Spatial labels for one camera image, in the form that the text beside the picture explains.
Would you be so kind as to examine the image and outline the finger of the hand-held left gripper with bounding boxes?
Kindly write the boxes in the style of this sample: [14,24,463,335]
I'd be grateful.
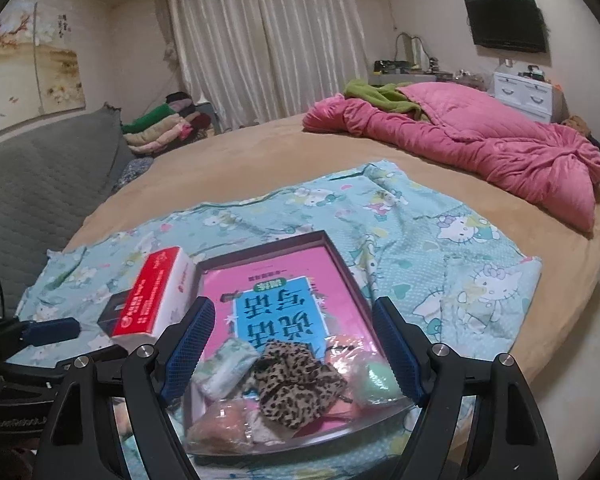
[19,317,82,347]
[60,342,131,363]

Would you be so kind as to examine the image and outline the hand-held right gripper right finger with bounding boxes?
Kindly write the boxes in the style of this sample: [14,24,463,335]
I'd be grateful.
[371,296,561,480]

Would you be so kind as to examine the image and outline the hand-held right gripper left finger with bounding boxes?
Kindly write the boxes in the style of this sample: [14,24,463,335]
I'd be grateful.
[37,296,217,480]

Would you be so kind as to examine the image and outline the green powder puff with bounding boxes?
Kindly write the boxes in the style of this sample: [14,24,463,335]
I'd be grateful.
[352,352,406,408]

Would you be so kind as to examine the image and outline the green printed tissue pack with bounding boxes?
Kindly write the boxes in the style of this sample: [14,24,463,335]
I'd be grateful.
[190,337,261,401]

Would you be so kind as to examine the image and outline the beige plush toy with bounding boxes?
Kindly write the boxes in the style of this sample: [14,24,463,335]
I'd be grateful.
[187,402,253,453]

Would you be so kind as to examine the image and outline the leopard print scrunchie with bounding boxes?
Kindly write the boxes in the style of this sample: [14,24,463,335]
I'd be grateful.
[250,339,348,431]

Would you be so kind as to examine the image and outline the clear plastic packet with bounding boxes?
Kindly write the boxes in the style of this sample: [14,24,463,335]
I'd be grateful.
[245,410,293,448]

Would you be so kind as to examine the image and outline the pink box tray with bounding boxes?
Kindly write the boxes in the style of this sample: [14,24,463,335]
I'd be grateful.
[182,230,416,456]

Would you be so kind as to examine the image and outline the dark blue small box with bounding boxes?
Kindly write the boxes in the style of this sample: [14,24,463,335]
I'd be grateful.
[96,290,131,336]

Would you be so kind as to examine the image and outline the red tissue pack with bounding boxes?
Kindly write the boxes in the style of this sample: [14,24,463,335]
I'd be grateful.
[111,246,197,353]

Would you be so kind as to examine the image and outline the teal cartoon printed blanket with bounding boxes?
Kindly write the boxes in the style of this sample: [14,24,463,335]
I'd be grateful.
[17,160,543,480]

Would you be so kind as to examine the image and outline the dark floral cloth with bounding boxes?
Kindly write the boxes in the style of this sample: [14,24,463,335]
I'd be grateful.
[111,157,156,193]

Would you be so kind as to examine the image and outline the beige round bed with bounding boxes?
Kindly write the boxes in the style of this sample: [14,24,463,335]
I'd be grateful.
[62,110,600,461]

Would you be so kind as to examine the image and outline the pink quilt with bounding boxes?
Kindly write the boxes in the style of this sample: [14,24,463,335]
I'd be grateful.
[302,82,600,233]

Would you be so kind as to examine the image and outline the pile of folded clothes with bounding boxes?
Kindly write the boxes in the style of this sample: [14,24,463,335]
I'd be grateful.
[121,91,213,156]

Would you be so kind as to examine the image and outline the green cloth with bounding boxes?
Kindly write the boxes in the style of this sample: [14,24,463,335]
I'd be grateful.
[343,79,431,121]

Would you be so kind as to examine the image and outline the cluttered side table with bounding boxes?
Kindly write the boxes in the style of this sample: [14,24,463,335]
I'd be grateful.
[372,57,453,86]

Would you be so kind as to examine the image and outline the white drawer cabinet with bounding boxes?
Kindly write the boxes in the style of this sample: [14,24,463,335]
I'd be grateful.
[492,71,563,123]

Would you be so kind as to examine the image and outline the white curtain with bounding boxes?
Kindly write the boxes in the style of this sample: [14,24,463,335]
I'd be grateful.
[162,0,396,131]

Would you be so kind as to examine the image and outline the pink packaged hair tie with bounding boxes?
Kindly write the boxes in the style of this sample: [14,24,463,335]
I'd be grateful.
[322,332,381,376]

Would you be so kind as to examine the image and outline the blossom wall painting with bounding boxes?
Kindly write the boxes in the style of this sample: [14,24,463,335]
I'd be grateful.
[0,0,87,136]

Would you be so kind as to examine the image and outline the black wall television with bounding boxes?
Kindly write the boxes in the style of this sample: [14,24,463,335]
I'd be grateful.
[464,0,548,53]

